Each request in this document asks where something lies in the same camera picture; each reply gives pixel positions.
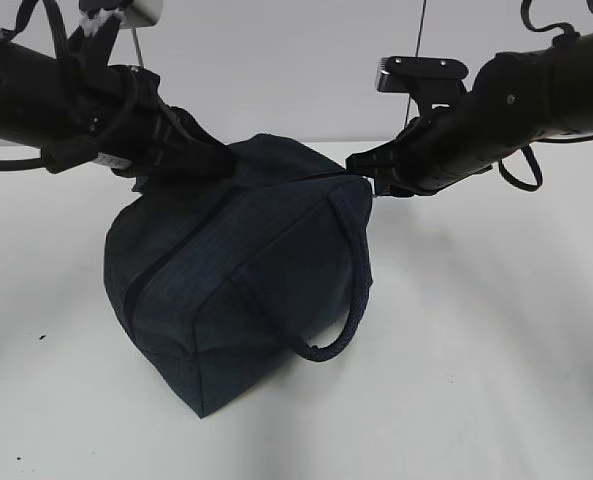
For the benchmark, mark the dark blue insulated lunch bag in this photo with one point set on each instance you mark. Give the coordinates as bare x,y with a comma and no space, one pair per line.
218,284

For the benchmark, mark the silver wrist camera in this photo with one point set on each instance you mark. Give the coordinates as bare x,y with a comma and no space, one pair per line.
132,13
401,74

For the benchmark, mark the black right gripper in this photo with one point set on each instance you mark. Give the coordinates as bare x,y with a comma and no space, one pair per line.
449,148

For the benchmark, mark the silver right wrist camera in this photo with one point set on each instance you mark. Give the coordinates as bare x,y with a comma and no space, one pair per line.
401,74

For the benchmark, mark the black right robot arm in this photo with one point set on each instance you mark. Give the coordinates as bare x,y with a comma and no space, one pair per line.
516,99

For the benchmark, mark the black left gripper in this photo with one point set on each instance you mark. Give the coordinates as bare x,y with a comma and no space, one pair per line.
147,140

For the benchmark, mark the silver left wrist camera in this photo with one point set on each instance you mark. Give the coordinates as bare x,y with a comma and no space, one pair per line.
132,13

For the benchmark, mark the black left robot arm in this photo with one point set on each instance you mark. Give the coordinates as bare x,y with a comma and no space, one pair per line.
84,110

